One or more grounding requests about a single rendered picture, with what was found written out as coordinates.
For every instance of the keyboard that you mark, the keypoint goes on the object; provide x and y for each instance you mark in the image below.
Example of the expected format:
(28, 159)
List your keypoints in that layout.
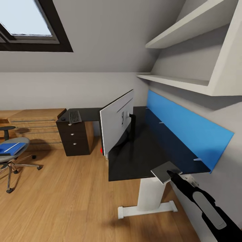
(74, 117)

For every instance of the notebook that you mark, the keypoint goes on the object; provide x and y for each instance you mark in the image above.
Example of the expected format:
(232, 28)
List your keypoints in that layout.
(161, 172)

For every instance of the monitor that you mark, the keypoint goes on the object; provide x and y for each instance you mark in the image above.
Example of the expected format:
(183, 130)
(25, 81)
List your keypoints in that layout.
(114, 119)

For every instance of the swivel chair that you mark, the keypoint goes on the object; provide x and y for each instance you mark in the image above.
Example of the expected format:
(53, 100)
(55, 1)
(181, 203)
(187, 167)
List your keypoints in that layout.
(6, 161)

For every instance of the folder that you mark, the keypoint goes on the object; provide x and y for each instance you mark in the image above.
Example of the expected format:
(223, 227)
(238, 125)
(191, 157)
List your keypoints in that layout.
(10, 149)

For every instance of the fixed window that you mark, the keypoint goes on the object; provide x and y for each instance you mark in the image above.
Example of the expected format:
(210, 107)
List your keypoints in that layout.
(31, 25)

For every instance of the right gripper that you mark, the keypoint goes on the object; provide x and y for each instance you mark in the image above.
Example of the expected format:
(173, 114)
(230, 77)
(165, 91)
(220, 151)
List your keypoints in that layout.
(178, 180)

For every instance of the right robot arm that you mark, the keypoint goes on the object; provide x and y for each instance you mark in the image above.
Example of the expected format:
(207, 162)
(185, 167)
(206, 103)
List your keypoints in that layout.
(222, 227)

